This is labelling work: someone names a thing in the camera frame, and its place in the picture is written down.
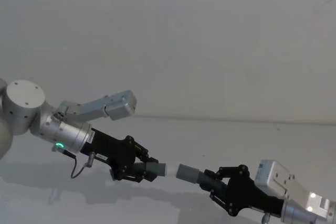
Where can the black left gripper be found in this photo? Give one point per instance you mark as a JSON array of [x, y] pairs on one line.
[[113, 150]]

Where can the white table cloth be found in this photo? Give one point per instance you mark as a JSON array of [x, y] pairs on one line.
[[236, 142]]

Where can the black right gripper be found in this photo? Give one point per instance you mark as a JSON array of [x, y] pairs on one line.
[[249, 192]]

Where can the grey plug with ribbed sleeve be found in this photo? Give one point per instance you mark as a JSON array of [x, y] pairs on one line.
[[157, 169], [187, 172]]

